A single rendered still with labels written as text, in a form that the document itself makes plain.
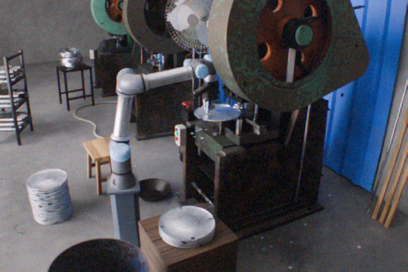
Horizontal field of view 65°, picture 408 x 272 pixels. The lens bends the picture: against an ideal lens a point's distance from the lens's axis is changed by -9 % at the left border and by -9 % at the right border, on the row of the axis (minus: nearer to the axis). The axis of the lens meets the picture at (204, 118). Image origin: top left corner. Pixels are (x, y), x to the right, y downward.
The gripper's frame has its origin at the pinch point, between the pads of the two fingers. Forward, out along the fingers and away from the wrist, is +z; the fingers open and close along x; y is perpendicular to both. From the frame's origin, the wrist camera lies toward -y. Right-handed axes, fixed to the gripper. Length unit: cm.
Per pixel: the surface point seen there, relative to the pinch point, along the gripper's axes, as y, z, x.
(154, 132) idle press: 17, 75, 152
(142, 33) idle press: 0, -33, 132
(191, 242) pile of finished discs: -38, 41, -60
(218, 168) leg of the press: -4.2, 24.7, -26.0
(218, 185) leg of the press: -4.2, 36.5, -26.1
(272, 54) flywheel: 16, -42, -40
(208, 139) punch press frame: 1.8, 18.0, -1.2
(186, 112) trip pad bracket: -0.2, 9.4, 28.4
